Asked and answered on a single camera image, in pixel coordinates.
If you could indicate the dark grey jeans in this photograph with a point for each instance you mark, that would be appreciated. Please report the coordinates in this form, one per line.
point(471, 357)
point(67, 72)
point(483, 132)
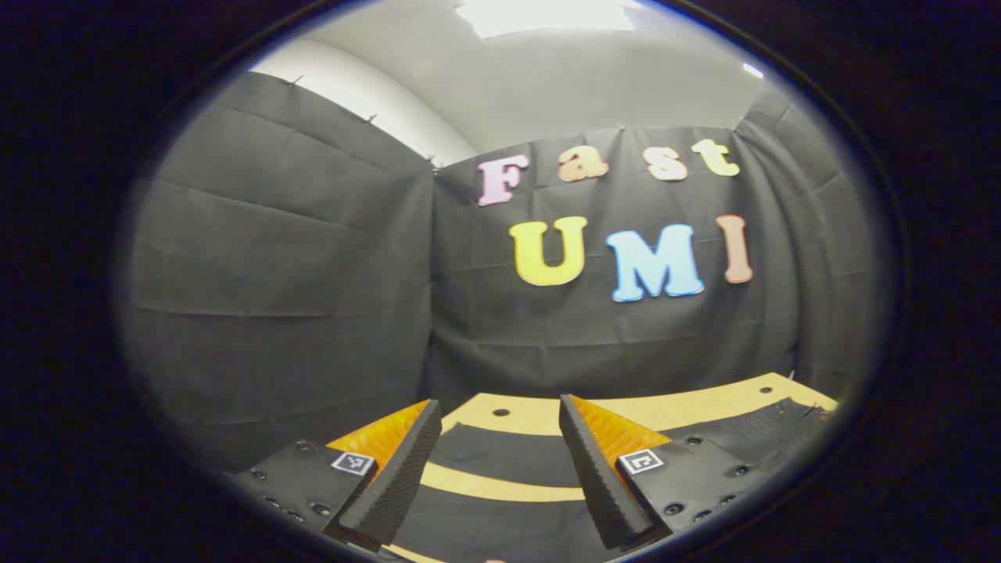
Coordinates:
point(508, 453)

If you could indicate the white ceiling light panel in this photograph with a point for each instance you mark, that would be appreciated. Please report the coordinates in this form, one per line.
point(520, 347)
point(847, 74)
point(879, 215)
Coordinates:
point(547, 16)

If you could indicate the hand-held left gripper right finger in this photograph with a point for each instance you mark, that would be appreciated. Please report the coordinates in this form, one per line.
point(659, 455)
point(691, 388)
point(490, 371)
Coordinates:
point(598, 485)

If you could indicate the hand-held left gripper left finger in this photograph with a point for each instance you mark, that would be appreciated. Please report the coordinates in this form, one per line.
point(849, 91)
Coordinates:
point(399, 485)

